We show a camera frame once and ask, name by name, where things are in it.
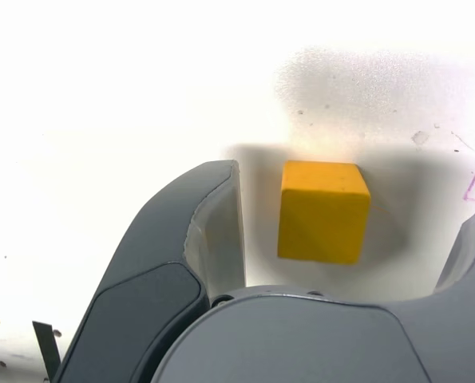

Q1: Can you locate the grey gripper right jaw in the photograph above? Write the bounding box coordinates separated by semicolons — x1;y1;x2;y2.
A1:
152;201;475;383

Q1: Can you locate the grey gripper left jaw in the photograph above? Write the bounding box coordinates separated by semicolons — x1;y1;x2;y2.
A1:
55;159;248;383

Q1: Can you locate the yellow cube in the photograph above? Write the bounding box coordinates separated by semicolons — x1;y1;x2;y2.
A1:
276;160;372;266

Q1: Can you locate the black tape strip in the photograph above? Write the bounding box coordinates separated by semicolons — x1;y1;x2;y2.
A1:
32;320;62;382

